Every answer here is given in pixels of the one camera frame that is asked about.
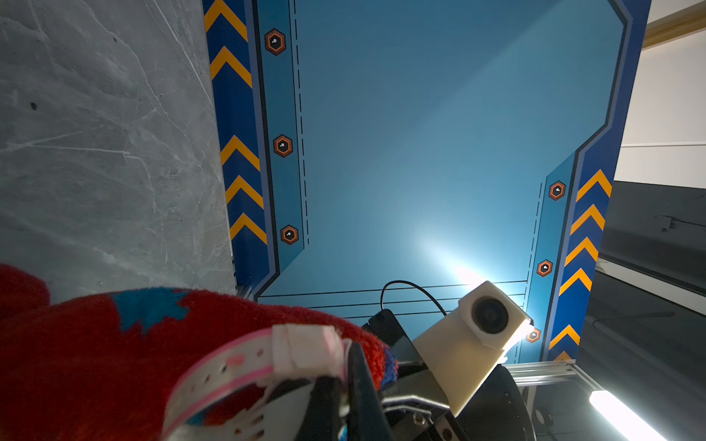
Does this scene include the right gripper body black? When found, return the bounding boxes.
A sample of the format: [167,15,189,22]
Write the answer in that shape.
[363,309,468,441]

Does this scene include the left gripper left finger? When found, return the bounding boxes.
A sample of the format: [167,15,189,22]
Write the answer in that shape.
[295,377,341,441]

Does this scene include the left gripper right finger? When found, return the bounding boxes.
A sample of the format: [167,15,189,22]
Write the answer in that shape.
[347,343,393,441]

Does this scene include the red and blue cloth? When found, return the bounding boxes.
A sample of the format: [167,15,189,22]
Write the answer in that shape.
[1,265,398,440]

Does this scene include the pink white watch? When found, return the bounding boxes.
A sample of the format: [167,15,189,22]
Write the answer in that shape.
[160,323,353,440]

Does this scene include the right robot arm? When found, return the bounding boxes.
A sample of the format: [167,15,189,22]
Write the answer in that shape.
[362,310,536,440]

